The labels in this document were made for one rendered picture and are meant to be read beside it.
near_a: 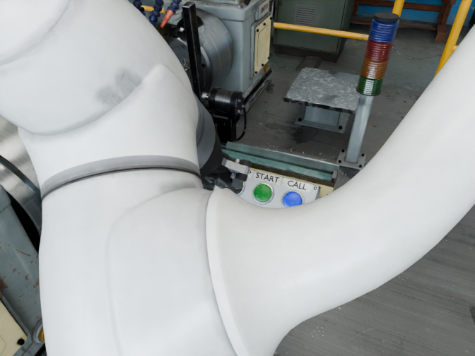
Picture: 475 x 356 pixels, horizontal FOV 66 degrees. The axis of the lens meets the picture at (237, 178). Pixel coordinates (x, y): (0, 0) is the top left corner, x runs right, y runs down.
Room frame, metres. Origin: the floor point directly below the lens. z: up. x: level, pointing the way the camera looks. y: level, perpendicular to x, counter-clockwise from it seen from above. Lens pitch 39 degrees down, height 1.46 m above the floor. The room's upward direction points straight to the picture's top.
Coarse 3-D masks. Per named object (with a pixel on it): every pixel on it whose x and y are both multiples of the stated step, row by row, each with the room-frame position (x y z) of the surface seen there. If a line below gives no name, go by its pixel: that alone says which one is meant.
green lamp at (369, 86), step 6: (360, 78) 0.88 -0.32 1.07; (366, 78) 0.87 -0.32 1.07; (360, 84) 0.88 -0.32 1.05; (366, 84) 0.86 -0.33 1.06; (372, 84) 0.86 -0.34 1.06; (378, 84) 0.86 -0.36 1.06; (360, 90) 0.87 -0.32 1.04; (366, 90) 0.86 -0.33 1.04; (372, 90) 0.86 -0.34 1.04; (378, 90) 0.86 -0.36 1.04
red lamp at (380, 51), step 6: (372, 42) 0.87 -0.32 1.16; (378, 42) 0.86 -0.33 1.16; (384, 42) 0.86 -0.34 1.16; (390, 42) 0.86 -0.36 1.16; (366, 48) 0.89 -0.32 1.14; (372, 48) 0.87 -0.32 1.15; (378, 48) 0.86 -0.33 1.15; (384, 48) 0.86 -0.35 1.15; (390, 48) 0.87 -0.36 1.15; (366, 54) 0.88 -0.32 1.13; (372, 54) 0.87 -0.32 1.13; (378, 54) 0.86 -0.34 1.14; (384, 54) 0.86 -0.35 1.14; (372, 60) 0.87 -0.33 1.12; (378, 60) 0.86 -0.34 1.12; (384, 60) 0.86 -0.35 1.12
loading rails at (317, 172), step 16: (224, 144) 0.79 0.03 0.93; (240, 144) 0.78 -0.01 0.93; (256, 160) 0.73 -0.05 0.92; (272, 160) 0.73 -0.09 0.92; (288, 160) 0.72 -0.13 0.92; (304, 160) 0.71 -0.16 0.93; (320, 160) 0.71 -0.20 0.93; (288, 176) 0.68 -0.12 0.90; (304, 176) 0.67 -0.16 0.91; (320, 176) 0.67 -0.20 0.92; (336, 176) 0.66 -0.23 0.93; (320, 192) 0.65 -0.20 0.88
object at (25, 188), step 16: (0, 128) 0.49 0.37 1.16; (16, 128) 0.49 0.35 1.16; (0, 144) 0.45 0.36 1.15; (16, 144) 0.46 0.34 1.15; (0, 160) 0.43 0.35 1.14; (16, 160) 0.44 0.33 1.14; (0, 176) 0.41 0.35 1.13; (16, 176) 0.42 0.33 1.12; (32, 176) 0.43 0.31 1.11; (16, 192) 0.40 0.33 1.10; (32, 192) 0.42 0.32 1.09; (16, 208) 0.40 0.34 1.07; (32, 208) 0.40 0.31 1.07; (32, 224) 0.39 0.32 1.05; (32, 240) 0.40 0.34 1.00
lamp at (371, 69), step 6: (366, 60) 0.88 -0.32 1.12; (366, 66) 0.87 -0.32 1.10; (372, 66) 0.86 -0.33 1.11; (378, 66) 0.86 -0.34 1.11; (384, 66) 0.86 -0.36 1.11; (360, 72) 0.89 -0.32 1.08; (366, 72) 0.87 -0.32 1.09; (372, 72) 0.86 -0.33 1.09; (378, 72) 0.86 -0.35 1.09; (384, 72) 0.87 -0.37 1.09; (372, 78) 0.86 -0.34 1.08; (378, 78) 0.86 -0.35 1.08
